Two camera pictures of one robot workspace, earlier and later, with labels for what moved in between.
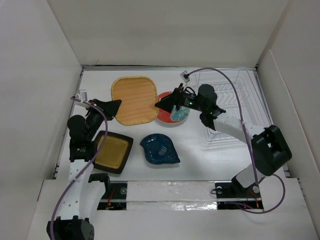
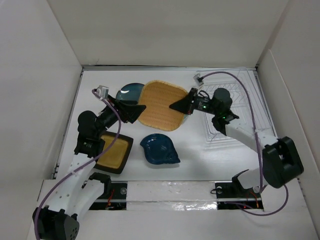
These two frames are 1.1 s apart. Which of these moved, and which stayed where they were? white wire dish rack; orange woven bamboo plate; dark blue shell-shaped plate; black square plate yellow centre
Moved: orange woven bamboo plate
Stayed: dark blue shell-shaped plate; black square plate yellow centre; white wire dish rack
